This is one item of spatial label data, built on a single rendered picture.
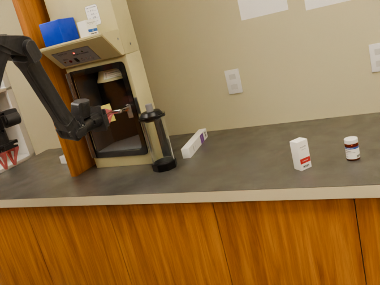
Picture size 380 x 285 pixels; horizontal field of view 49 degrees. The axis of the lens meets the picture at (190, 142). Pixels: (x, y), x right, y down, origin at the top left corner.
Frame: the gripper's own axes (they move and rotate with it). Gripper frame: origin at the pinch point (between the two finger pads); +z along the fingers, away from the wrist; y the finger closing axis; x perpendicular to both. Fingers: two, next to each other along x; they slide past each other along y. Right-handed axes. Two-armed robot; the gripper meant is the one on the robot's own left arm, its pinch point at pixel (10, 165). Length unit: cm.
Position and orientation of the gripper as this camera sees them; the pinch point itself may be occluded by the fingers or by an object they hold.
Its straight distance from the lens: 183.9
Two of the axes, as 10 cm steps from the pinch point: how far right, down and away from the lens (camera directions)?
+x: -8.8, 0.9, 4.6
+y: 4.1, -3.4, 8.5
